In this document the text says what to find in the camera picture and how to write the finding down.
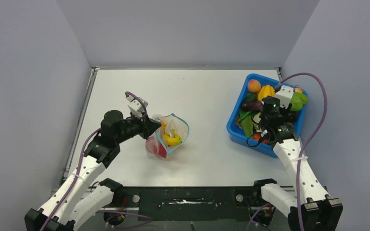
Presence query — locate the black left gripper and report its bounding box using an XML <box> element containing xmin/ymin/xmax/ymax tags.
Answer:
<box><xmin>115</xmin><ymin>111</ymin><xmax>161</xmax><ymax>144</ymax></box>

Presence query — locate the clear zip top bag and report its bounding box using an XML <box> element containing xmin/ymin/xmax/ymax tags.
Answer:
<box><xmin>145</xmin><ymin>113</ymin><xmax>189</xmax><ymax>160</ymax></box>

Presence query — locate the yellow toy banana bunch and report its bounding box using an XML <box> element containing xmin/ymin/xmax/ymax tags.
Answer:
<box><xmin>162</xmin><ymin>133</ymin><xmax>182</xmax><ymax>147</ymax></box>

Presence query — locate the red toy apple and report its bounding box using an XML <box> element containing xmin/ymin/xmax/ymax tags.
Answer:
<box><xmin>154</xmin><ymin>144</ymin><xmax>167</xmax><ymax>159</ymax></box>

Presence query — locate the white toy garlic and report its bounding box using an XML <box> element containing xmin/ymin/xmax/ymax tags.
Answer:
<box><xmin>165</xmin><ymin>127</ymin><xmax>175</xmax><ymax>138</ymax></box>

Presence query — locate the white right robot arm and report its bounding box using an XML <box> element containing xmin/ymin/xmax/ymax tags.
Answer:
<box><xmin>251</xmin><ymin>96</ymin><xmax>343</xmax><ymax>231</ymax></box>

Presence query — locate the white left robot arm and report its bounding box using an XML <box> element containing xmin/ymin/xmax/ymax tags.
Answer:
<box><xmin>25</xmin><ymin>110</ymin><xmax>161</xmax><ymax>231</ymax></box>

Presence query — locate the orange red toy tomato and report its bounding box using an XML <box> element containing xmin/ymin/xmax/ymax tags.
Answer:
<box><xmin>252</xmin><ymin>132</ymin><xmax>262</xmax><ymax>141</ymax></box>

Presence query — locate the green toy pea pod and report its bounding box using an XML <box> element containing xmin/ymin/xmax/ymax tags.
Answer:
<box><xmin>238</xmin><ymin>116</ymin><xmax>255</xmax><ymax>137</ymax></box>

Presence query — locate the purple toy eggplant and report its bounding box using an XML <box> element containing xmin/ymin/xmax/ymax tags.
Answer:
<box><xmin>240</xmin><ymin>102</ymin><xmax>262</xmax><ymax>111</ymax></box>

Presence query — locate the yellow toy bell pepper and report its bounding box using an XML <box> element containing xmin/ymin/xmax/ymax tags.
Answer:
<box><xmin>257</xmin><ymin>85</ymin><xmax>275</xmax><ymax>102</ymax></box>

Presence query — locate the dark green toy avocado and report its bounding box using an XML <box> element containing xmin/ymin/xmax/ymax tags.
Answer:
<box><xmin>244</xmin><ymin>93</ymin><xmax>258</xmax><ymax>102</ymax></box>

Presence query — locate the blue plastic bin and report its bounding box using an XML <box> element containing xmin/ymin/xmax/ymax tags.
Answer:
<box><xmin>226</xmin><ymin>74</ymin><xmax>308</xmax><ymax>157</ymax></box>

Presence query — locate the green bumpy toy fruit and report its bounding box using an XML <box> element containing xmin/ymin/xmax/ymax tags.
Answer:
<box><xmin>290</xmin><ymin>92</ymin><xmax>308</xmax><ymax>112</ymax></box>

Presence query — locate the toy peach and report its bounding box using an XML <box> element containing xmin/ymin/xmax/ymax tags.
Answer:
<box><xmin>247</xmin><ymin>79</ymin><xmax>262</xmax><ymax>93</ymax></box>

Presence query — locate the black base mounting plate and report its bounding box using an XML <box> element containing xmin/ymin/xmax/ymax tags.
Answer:
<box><xmin>107</xmin><ymin>186</ymin><xmax>266</xmax><ymax>221</ymax></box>

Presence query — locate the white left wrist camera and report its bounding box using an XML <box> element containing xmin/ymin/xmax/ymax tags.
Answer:
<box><xmin>126</xmin><ymin>96</ymin><xmax>148</xmax><ymax>118</ymax></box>

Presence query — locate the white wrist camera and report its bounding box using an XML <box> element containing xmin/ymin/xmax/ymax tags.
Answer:
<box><xmin>126</xmin><ymin>96</ymin><xmax>148</xmax><ymax>118</ymax></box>
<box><xmin>274</xmin><ymin>85</ymin><xmax>294</xmax><ymax>109</ymax></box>

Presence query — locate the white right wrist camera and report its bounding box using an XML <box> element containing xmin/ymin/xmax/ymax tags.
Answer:
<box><xmin>274</xmin><ymin>85</ymin><xmax>294</xmax><ymax>109</ymax></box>

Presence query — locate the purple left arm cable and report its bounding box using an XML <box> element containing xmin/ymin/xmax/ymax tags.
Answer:
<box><xmin>40</xmin><ymin>91</ymin><xmax>148</xmax><ymax>231</ymax></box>

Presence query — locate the aluminium table edge rail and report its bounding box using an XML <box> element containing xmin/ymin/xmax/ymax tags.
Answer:
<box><xmin>62</xmin><ymin>68</ymin><xmax>97</xmax><ymax>179</ymax></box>

